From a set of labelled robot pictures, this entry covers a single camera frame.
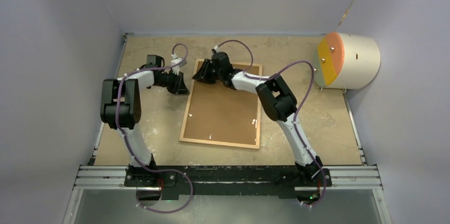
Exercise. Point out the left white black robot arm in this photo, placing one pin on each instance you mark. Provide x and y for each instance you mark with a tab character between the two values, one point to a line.
121	110

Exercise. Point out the white cylinder with coloured face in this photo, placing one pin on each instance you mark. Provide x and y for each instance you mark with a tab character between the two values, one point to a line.
345	61

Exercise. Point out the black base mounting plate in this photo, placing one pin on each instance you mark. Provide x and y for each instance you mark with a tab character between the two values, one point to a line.
285	182

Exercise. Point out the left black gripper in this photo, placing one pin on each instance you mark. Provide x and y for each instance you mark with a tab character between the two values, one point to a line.
180	88

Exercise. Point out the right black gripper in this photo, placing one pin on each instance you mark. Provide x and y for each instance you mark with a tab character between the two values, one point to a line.
202	75

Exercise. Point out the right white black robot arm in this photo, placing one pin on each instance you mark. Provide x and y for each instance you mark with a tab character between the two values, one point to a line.
279	104

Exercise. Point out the light wooden picture frame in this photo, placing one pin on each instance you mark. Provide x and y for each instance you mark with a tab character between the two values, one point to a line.
184	127

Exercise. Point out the aluminium rail frame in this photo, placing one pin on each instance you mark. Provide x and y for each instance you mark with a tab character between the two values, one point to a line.
344	178

